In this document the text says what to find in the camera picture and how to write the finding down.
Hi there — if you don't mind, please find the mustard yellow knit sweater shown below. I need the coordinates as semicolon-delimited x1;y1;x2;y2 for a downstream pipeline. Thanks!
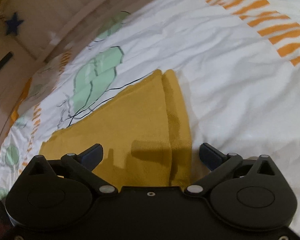
38;69;210;188

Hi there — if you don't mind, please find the white leaf-print duvet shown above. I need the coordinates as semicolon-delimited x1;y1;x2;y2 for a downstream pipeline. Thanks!
0;0;300;239

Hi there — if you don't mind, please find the dark blue star decoration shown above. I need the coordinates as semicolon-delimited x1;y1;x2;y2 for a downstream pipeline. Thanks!
5;12;24;36

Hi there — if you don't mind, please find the beige wooden bed frame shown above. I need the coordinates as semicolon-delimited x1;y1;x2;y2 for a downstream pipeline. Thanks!
0;0;171;165

